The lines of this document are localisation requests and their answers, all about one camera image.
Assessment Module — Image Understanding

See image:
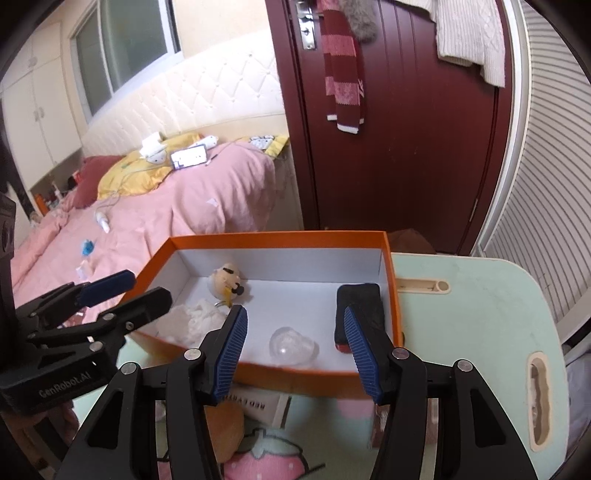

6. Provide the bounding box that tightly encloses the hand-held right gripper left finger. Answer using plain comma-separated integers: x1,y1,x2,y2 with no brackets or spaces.
60,305,250,480

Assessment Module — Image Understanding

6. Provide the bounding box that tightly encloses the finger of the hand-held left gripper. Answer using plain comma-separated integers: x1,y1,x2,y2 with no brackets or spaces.
28,287,172,354
16,271,137,330

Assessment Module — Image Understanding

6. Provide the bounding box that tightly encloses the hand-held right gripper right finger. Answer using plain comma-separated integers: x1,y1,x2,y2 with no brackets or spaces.
343,305,539,480

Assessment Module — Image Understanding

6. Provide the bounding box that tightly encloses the white tissue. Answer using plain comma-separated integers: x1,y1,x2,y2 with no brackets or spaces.
156,298,232,348

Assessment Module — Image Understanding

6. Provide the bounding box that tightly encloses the black eraser block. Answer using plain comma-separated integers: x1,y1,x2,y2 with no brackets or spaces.
333,283,386,355

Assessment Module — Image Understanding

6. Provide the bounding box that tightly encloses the white rectangular packet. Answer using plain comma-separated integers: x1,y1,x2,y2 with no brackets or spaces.
231,387,293,428

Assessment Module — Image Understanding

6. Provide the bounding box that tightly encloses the orange cardboard box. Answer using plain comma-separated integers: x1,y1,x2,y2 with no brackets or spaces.
121,231,407,400

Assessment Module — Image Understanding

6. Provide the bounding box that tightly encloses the clear plastic bulb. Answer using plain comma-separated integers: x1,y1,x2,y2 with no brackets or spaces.
269,326,320,368

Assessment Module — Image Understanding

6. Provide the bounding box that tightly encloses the dark red pillow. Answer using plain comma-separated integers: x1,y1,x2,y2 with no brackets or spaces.
69,155,123,208

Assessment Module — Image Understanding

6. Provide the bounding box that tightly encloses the plain yellow pillow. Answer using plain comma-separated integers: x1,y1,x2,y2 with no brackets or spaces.
97,148,174,197

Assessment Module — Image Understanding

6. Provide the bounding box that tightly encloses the cluttered bedside shelf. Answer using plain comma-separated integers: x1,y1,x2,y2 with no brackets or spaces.
30,173,77,217

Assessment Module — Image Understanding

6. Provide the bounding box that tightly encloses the pink blanket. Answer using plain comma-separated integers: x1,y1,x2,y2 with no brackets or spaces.
9,141,278,324

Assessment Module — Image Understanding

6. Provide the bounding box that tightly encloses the light green printed desk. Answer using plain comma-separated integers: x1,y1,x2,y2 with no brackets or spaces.
69,251,571,480

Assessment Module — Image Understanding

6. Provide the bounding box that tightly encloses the white charger box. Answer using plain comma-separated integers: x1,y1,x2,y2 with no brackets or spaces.
139,132,168,163

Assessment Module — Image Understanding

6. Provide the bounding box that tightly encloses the dark red wooden door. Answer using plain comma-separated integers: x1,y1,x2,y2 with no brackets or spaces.
265,0,515,254

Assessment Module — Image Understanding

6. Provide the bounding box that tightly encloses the cream tufted headboard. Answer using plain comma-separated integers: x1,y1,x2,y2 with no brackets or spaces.
81,44,289,158

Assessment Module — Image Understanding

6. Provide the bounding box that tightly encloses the yellow pillow with white print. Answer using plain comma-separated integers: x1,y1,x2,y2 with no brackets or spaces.
249,134,289,160

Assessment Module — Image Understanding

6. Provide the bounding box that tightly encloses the window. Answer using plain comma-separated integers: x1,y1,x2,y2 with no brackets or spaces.
69,0,183,118

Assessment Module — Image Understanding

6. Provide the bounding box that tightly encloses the white louvered wardrobe door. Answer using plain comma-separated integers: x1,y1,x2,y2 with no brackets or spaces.
471,0,591,342

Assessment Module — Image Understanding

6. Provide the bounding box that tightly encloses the red striped scarf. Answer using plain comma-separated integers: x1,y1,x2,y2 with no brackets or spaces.
318,0,368,136

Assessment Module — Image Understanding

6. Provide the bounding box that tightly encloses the grey fur piece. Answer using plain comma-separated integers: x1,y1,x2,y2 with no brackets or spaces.
339,0,379,44

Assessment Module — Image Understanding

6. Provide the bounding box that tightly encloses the white knit sweater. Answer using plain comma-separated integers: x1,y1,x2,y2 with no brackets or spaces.
397,0,507,88

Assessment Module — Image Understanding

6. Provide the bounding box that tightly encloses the white charging cable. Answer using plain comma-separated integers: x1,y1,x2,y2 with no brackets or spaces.
98,161,141,213

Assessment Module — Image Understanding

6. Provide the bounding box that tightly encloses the white wall cabinet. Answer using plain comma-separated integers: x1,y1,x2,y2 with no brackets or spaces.
0,21,84,195

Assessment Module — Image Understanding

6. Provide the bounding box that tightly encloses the silver door handle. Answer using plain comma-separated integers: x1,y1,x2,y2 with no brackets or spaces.
295,0,324,51

